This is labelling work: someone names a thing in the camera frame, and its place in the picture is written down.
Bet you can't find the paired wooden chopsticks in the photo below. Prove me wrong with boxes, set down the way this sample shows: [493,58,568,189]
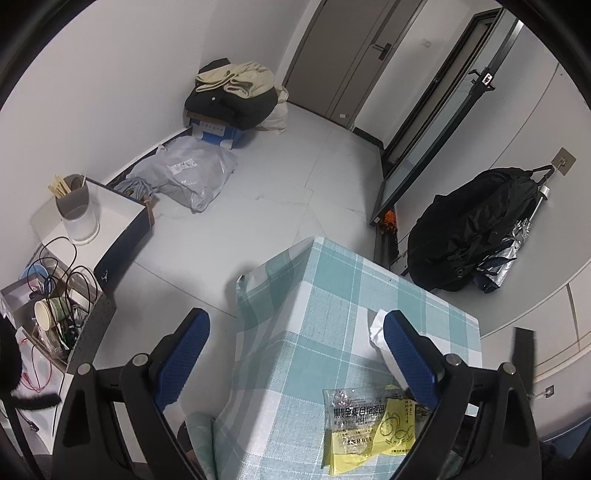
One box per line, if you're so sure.
[48,174,71,200]

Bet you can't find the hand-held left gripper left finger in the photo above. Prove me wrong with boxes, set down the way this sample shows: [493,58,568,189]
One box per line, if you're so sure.
[51,307,212,480]

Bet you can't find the clear printed yellow wrapper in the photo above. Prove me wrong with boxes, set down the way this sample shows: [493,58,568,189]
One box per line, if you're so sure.
[322,386,417,477]

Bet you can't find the translucent white container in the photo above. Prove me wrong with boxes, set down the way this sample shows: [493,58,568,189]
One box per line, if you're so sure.
[62,203,101,246]

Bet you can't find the black cable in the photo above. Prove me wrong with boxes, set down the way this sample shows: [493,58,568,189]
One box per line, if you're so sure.
[36,236,101,325]

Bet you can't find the white box with navy side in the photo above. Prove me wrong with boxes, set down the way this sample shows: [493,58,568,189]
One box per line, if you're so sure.
[30,178,156,297]

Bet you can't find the metal wall hook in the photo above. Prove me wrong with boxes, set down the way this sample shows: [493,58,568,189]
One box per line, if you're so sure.
[551,147,578,176]

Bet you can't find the black backpack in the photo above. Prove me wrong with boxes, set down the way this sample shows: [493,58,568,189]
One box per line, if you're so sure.
[406,167,553,293]

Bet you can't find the sliding glass door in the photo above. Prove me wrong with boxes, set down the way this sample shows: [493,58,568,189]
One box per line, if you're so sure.
[369,7,523,228]

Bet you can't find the white tissue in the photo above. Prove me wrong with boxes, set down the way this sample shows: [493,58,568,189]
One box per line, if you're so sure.
[368,309,413,394]

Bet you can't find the white cloth bag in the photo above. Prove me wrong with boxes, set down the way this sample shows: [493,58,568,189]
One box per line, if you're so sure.
[259,85,290,136]

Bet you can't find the grey plastic mailing bag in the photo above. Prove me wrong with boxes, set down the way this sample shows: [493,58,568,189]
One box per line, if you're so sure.
[113,138,239,214]

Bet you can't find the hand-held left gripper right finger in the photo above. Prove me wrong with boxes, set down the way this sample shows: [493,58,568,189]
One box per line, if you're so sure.
[383,310,543,480]

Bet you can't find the teal checkered tablecloth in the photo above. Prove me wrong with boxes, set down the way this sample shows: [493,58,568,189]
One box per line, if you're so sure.
[185,235,483,480]

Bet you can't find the silver folding umbrella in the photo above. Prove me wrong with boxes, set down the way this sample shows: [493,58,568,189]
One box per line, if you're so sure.
[475,185,553,295]

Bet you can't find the beige garment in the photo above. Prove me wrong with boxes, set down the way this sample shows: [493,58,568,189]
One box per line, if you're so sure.
[195,61,276,99]

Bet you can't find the red cable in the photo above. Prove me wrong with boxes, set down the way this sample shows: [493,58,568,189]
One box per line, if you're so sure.
[17,338,52,394]

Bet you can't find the white paper cup green print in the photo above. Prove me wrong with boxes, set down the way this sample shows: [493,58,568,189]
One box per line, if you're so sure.
[33,297,71,332]

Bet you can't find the dark cloth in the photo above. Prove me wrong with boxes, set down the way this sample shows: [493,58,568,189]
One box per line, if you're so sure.
[0,314,63,412]

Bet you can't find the clear organiser box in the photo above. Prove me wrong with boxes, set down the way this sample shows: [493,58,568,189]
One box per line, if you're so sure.
[0,276,105,376]

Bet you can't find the blue cardboard box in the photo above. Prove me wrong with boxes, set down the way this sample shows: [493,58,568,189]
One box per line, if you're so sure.
[188,113,246,150]

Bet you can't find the yellow snack wrapper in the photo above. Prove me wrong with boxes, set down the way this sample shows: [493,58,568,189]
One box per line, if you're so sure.
[382,396,433,457]

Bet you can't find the sliding door handle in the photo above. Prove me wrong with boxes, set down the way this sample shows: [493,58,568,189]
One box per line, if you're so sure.
[468,67,498,94]

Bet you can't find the pile of clothes on box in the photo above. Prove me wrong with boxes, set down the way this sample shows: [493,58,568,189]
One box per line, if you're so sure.
[185,58,290,131]

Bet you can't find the grey-brown door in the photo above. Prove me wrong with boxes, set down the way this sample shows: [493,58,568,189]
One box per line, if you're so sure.
[281,0,428,131]

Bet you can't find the grey cup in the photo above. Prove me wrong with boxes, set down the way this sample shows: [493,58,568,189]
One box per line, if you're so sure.
[55,174,92,221]

